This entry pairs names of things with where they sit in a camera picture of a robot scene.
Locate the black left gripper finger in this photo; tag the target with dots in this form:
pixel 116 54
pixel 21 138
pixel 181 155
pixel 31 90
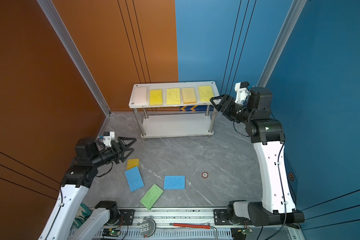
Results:
pixel 125 154
pixel 126 143

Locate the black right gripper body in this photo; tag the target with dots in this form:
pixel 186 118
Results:
pixel 233 110

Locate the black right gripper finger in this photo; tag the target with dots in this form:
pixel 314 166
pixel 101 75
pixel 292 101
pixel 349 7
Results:
pixel 220 107
pixel 219 99

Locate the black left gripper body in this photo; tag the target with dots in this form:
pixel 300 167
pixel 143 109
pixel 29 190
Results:
pixel 116 152

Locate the yellow cellulose sponge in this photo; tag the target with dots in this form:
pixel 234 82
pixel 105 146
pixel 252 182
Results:
pixel 173 96
pixel 205 93

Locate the orange-yellow thick sponge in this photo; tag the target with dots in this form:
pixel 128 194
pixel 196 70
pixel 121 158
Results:
pixel 189 96

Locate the white foam sponge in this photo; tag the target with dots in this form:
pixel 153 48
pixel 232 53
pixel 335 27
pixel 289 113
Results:
pixel 140 95

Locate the blue cellulose sponge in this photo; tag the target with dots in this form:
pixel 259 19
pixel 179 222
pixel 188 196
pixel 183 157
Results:
pixel 134 179
pixel 174 183

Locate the yellow foam sponge front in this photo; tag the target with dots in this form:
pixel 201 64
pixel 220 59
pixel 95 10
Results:
pixel 156 97

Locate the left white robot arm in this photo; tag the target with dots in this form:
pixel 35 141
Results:
pixel 90 155

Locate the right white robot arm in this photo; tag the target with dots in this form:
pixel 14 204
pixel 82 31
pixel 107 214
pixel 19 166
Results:
pixel 277 206

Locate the white two-tier metal shelf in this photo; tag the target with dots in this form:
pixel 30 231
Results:
pixel 167 121

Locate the small orange-yellow sponge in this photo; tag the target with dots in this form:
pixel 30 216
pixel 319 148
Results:
pixel 132 163

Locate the green cellulose sponge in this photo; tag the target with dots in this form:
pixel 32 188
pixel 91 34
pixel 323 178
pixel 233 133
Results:
pixel 151 196

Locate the round grey socket plate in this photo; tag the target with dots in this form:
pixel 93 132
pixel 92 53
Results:
pixel 147 227

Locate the green circuit board left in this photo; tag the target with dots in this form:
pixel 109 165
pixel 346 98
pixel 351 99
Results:
pixel 113 233

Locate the circuit board right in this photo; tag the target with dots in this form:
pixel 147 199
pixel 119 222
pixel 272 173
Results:
pixel 245 231

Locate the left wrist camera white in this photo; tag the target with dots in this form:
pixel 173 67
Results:
pixel 106 138

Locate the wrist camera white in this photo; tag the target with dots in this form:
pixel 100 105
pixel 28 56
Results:
pixel 242 92
pixel 106 138

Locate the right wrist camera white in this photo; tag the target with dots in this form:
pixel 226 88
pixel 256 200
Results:
pixel 242 92

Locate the aluminium front rail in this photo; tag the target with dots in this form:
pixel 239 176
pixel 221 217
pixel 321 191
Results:
pixel 190 223

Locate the small red ring marker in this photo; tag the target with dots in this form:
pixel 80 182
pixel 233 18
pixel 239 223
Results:
pixel 205 175

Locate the red handled tool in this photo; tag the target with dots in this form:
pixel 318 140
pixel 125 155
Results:
pixel 207 227

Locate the aluminium right corner post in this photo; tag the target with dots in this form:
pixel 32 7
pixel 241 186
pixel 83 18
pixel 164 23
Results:
pixel 289 23

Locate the aluminium corner post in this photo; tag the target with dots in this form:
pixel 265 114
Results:
pixel 289 23
pixel 63 34

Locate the aluminium left corner post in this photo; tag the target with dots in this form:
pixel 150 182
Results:
pixel 63 34

